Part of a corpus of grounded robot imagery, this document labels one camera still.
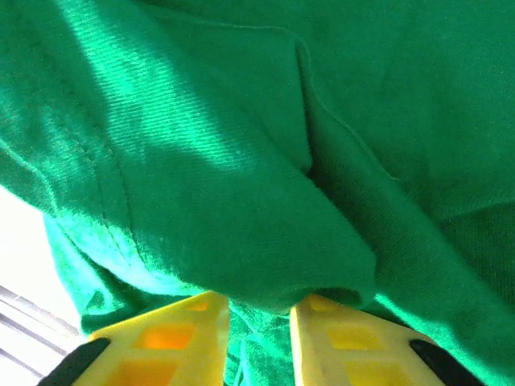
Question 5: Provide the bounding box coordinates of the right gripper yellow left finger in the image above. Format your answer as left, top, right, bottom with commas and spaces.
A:
39, 290, 231, 386

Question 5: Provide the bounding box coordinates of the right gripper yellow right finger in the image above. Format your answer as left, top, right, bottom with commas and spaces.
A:
288, 294, 488, 386

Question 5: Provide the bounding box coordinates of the green t-shirt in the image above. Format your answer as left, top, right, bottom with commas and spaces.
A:
0, 0, 515, 386

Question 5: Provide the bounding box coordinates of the long aluminium frame rail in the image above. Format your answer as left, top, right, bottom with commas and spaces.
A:
0, 281, 84, 379

